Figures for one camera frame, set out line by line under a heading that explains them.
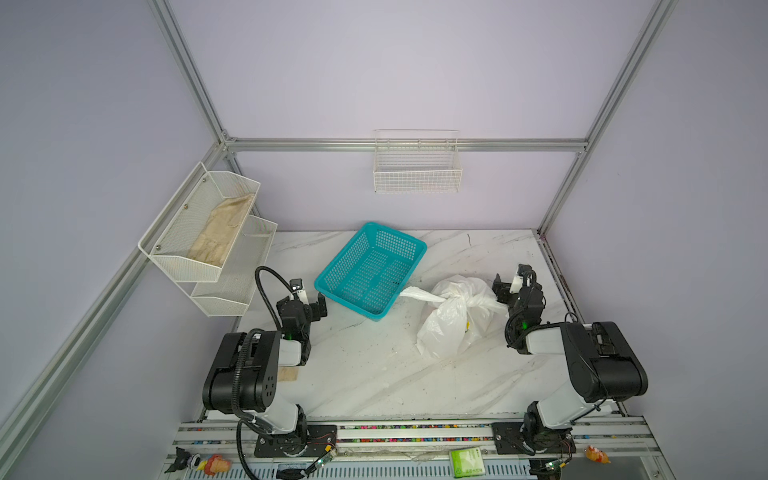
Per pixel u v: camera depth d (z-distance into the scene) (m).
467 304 0.81
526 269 0.78
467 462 0.69
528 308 0.70
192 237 0.78
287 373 0.84
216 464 0.68
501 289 0.85
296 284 0.81
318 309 0.90
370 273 1.08
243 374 0.44
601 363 0.48
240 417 0.48
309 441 0.73
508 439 0.73
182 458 0.69
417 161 0.95
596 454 0.70
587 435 0.76
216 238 0.78
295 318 0.72
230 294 0.89
